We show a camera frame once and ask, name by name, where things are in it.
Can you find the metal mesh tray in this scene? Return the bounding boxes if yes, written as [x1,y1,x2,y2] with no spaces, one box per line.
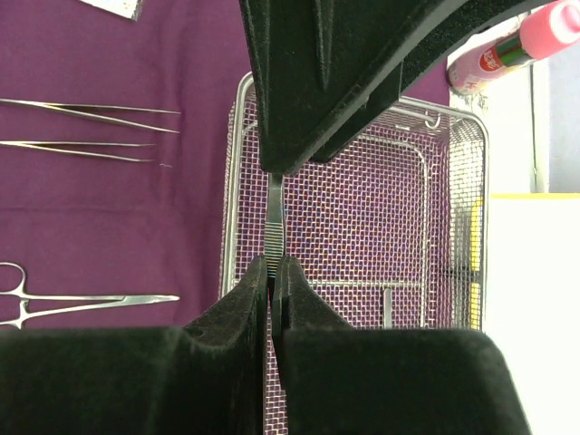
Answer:
[219,72,491,435]

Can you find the steel scissors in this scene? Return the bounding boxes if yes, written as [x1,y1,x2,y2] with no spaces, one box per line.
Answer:
[383,288,392,329]

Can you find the steel scalpel handle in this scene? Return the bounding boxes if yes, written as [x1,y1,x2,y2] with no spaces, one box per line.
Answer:
[264,173,285,278]

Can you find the steel tweezers front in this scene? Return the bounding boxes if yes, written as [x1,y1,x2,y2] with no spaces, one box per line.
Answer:
[1,98,179,134]

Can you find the yellow framed whiteboard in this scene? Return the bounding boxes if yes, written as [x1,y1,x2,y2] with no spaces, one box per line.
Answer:
[484,194,579,434]

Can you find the steel tweezers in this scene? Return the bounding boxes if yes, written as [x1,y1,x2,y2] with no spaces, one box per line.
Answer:
[1,140,154,163]
[1,98,179,134]

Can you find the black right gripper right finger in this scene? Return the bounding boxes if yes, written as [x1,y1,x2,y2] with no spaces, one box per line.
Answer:
[271,256,530,434]

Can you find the white blue label packet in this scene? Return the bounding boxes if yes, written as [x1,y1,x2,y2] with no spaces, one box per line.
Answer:
[81,0,144,21]

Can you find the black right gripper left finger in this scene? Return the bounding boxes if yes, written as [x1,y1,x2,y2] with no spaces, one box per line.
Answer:
[1,256,267,434]

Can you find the purple cloth wrap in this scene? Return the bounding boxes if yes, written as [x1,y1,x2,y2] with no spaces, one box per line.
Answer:
[0,0,450,435]

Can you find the pink lid spice bottle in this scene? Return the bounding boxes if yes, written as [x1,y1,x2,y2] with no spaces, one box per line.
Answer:
[447,1,579,96]

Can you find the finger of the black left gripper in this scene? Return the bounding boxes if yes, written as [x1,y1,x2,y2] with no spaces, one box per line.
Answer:
[239,0,535,175]

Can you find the steel clamp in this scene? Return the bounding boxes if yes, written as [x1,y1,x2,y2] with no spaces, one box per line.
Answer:
[1,261,180,330]

